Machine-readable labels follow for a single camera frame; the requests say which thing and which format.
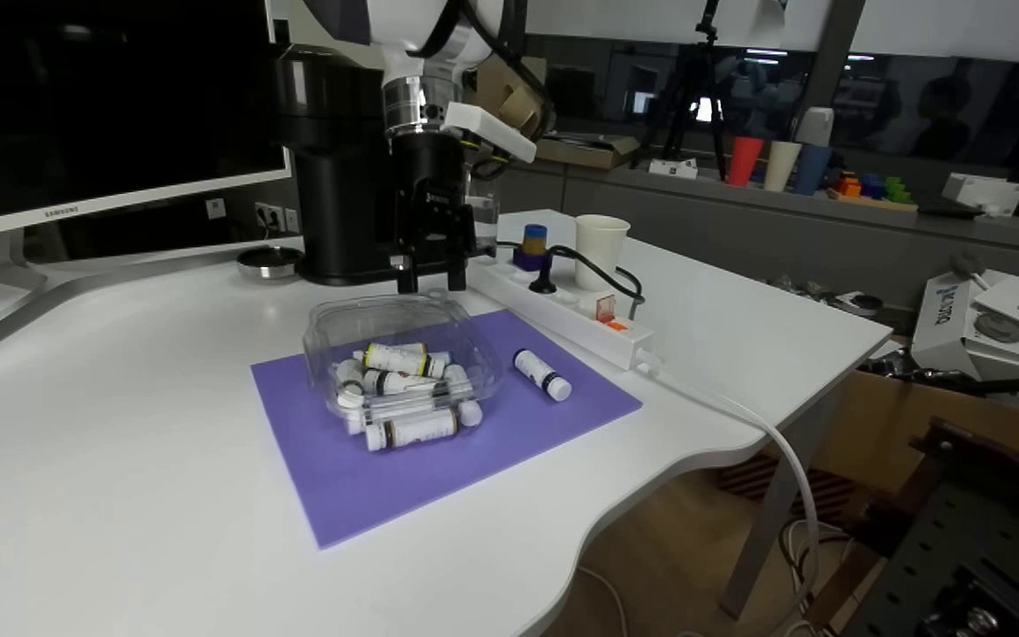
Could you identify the blue plastic cup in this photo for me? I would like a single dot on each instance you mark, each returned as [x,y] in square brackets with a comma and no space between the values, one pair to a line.
[812,167]

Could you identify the orange toy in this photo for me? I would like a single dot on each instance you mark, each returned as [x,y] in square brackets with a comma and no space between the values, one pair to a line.
[846,186]

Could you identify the black coffee machine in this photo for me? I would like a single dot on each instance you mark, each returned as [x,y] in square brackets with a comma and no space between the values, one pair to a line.
[338,180]

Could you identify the green toy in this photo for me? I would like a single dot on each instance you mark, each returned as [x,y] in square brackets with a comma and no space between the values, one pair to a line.
[896,190]

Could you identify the white paper cup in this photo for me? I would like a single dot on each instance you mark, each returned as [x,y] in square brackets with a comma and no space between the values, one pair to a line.
[603,249]

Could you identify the white tube with black band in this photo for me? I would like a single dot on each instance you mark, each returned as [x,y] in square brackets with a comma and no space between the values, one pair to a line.
[412,430]
[543,373]
[396,359]
[461,393]
[398,385]
[351,393]

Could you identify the blue and yellow block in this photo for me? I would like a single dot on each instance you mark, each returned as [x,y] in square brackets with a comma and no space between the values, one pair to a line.
[532,249]

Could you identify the clear glass carafe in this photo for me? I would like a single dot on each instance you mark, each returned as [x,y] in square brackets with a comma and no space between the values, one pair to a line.
[485,226]

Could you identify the small white box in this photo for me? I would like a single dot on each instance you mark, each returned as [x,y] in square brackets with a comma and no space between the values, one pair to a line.
[984,192]

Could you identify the grey low cabinet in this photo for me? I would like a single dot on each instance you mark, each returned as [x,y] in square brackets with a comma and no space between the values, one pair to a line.
[746,231]

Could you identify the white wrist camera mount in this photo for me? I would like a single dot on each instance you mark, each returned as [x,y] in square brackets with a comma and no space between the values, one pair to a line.
[494,129]

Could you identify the white framed computer monitor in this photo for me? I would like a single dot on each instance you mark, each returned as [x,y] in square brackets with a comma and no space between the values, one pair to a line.
[96,95]

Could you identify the white printed carton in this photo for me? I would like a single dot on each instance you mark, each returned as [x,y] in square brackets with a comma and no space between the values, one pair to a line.
[942,321]

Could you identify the round metal drip tray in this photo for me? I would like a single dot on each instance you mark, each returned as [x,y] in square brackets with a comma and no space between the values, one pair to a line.
[267,262]

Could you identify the white power strip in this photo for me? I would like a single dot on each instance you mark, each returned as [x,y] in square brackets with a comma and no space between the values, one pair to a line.
[568,321]

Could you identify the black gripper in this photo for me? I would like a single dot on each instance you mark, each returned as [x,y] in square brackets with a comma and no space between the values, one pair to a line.
[431,172]

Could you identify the brown cardboard box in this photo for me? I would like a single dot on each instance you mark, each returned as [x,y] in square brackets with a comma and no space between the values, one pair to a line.
[582,146]

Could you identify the clear plastic lidded container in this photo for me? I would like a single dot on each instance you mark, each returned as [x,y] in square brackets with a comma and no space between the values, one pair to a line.
[391,315]

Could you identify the purple paper mat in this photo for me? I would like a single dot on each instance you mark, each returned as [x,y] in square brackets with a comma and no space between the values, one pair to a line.
[344,484]

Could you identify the white plastic cup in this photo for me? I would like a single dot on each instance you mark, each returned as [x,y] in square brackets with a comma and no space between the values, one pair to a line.
[779,164]

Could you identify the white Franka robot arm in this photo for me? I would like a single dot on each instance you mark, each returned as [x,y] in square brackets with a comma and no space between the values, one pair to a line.
[410,31]

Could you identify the red plastic cup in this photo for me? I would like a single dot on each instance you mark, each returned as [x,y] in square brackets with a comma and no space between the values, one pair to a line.
[746,164]

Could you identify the black power plug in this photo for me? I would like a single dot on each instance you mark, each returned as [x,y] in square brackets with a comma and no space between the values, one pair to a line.
[543,285]

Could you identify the black perforated rack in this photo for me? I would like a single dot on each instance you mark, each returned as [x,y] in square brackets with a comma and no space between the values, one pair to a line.
[970,554]

